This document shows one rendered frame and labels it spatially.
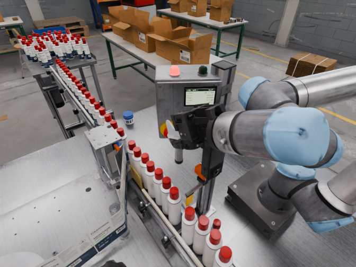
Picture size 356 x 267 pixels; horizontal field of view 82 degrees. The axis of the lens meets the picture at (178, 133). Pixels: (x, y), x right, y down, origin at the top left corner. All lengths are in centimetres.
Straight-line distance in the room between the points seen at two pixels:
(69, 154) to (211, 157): 106
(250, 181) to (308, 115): 76
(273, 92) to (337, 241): 81
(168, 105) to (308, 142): 36
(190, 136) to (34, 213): 84
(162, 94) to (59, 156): 96
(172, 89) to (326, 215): 58
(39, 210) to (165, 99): 78
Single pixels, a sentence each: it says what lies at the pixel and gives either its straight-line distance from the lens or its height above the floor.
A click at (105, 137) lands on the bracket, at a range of 89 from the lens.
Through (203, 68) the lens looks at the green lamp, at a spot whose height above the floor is 150.
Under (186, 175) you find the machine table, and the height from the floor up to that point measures 83.
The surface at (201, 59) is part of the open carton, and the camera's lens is 229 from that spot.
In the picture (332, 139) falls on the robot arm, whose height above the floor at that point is 148.
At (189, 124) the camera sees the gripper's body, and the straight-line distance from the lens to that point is 41.
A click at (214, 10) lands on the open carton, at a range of 483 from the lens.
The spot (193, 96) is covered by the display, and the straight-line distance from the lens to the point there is 53.
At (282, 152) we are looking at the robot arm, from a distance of 29.
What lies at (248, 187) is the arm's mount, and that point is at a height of 92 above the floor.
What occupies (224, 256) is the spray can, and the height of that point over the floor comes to 109.
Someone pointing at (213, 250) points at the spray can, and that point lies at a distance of 71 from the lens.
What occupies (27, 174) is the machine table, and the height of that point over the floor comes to 83.
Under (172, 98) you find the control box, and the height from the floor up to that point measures 143.
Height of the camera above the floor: 169
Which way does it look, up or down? 40 degrees down
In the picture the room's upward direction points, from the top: straight up
